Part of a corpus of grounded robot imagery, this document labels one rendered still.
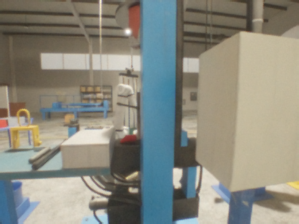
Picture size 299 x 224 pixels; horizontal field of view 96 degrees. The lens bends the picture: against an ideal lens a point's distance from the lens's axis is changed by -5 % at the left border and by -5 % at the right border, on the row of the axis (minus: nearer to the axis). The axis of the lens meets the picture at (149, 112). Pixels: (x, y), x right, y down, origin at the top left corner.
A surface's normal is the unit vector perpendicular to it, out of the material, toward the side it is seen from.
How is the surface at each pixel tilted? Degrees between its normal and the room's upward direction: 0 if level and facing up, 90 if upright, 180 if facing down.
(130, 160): 90
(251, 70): 90
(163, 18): 90
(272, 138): 90
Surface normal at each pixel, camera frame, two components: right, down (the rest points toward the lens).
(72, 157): 0.15, 0.11
